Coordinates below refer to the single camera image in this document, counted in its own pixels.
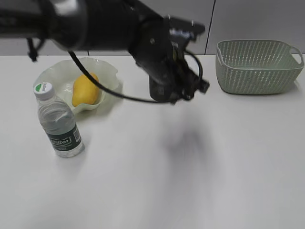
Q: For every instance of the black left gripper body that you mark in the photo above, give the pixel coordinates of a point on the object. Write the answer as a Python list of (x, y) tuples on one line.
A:
[(185, 82)]

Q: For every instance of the yellow mango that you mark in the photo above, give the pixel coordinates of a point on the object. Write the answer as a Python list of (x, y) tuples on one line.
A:
[(84, 92)]

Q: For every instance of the clear water bottle green label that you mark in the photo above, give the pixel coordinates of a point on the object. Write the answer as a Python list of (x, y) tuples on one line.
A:
[(58, 122)]

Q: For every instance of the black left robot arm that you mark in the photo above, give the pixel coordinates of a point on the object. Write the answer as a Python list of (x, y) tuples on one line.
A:
[(157, 43)]

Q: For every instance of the black mesh pen holder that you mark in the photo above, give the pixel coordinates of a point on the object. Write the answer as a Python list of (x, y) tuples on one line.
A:
[(161, 93)]

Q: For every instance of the light green plastic basket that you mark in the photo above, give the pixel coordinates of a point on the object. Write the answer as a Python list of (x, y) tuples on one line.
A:
[(257, 67)]

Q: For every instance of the translucent wavy glass plate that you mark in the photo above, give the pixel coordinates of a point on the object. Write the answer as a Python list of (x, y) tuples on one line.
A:
[(63, 74)]

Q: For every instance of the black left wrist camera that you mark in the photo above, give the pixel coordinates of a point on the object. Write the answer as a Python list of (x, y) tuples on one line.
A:
[(181, 28)]

